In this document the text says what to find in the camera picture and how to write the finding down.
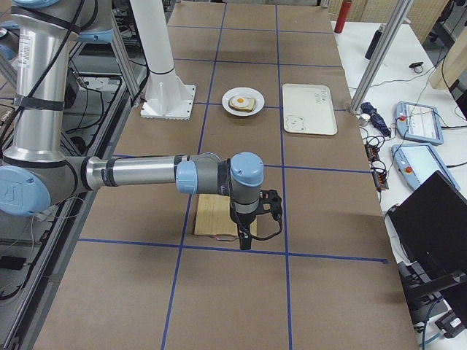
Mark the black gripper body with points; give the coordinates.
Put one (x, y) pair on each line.
(244, 220)

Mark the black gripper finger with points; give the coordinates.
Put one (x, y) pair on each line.
(245, 242)

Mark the white round plate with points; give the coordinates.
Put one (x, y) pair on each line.
(243, 91)

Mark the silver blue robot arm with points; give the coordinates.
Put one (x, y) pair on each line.
(35, 174)

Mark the bread slice with fried egg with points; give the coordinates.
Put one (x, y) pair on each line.
(242, 103)

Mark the wooden cutting board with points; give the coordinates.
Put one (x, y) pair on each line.
(213, 218)

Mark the cream bear serving tray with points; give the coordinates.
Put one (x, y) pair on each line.
(308, 109)

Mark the folded dark blue umbrella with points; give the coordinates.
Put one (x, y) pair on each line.
(375, 118)

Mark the lower blue teach pendant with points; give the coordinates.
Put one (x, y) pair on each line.
(417, 162)

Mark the blue teach pendant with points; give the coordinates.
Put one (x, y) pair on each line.
(418, 122)
(417, 162)

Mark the black laptop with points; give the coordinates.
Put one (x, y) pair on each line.
(431, 225)

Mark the upper blue teach pendant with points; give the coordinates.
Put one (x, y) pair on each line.
(418, 122)

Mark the red bottle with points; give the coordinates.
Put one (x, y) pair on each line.
(342, 16)

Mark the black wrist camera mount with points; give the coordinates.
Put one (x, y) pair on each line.
(270, 203)

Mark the white pedestal column base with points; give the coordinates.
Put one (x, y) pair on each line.
(166, 96)

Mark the aluminium frame post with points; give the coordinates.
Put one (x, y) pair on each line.
(388, 35)

